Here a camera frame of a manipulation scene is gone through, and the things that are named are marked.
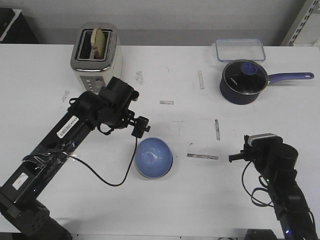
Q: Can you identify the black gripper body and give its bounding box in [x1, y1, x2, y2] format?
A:
[109, 107, 136, 129]
[240, 142, 258, 162]

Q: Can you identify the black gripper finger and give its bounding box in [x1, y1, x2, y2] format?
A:
[131, 116, 151, 138]
[228, 153, 246, 162]

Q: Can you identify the blue bowl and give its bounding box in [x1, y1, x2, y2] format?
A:
[134, 137, 173, 179]

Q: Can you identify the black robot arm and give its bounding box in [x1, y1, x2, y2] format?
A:
[229, 133, 318, 240]
[0, 77, 150, 240]

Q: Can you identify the cream two-slot toaster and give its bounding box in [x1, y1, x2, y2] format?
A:
[70, 22, 123, 94]

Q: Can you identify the dark blue saucepan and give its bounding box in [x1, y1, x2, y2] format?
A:
[219, 59, 315, 105]

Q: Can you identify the glass pot lid blue knob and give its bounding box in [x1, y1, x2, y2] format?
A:
[221, 59, 269, 95]

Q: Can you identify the bread slice in toaster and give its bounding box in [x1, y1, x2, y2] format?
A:
[90, 27, 107, 60]

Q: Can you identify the clear plastic food container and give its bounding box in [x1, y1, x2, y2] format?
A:
[212, 38, 266, 62]

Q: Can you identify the black box background left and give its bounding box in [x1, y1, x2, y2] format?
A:
[0, 7, 39, 44]

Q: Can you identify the white metal shelf upright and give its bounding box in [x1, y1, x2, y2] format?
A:
[280, 0, 320, 47]

